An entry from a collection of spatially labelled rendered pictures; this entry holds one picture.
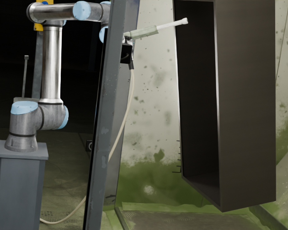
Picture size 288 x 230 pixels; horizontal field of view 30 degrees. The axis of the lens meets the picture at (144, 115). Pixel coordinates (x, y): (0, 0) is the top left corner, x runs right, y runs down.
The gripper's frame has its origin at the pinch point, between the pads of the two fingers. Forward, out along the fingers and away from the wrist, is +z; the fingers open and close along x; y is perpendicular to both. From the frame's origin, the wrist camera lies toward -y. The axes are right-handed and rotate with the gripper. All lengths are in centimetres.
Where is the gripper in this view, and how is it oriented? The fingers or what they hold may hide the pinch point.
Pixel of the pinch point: (127, 42)
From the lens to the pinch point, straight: 304.3
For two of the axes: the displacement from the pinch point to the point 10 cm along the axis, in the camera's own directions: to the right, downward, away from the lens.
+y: 2.1, 9.8, -0.7
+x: 9.4, -2.2, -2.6
